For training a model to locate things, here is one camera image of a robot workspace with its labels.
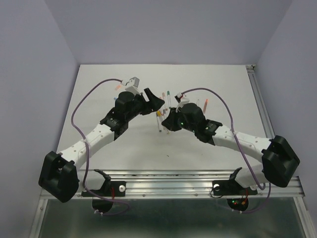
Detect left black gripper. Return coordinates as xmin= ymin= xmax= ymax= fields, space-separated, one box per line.
xmin=125 ymin=88 xmax=164 ymax=121

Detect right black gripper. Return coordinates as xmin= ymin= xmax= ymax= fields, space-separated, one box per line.
xmin=161 ymin=106 xmax=197 ymax=133

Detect orange highlighter pen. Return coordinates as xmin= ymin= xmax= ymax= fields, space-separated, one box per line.
xmin=203 ymin=99 xmax=209 ymax=114

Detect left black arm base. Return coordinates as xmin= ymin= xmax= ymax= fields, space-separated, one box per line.
xmin=81 ymin=169 xmax=130 ymax=216

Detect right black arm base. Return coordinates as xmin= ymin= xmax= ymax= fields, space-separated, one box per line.
xmin=210 ymin=167 xmax=258 ymax=213

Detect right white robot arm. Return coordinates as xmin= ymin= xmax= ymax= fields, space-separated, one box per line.
xmin=162 ymin=103 xmax=300 ymax=193

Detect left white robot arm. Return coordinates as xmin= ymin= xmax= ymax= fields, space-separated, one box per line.
xmin=39 ymin=88 xmax=164 ymax=203

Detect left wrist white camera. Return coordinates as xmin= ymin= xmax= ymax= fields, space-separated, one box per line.
xmin=121 ymin=77 xmax=140 ymax=91

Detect aluminium front rail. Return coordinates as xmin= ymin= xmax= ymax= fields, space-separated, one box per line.
xmin=30 ymin=171 xmax=309 ymax=238

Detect aluminium rail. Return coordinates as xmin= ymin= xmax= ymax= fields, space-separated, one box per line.
xmin=245 ymin=64 xmax=282 ymax=159
xmin=30 ymin=171 xmax=309 ymax=238

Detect aluminium right side rail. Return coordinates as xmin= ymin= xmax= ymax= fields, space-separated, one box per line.
xmin=245 ymin=64 xmax=282 ymax=159

